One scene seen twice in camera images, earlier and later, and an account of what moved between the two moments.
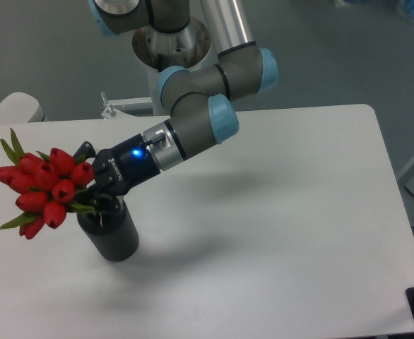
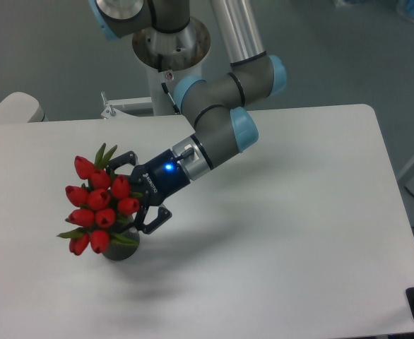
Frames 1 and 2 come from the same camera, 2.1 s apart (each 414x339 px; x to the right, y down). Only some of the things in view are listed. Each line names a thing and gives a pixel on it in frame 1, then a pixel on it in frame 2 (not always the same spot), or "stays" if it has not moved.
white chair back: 18,107 stays
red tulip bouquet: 51,185 → 102,207
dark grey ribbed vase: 114,233 stays
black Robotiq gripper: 116,170 → 156,180
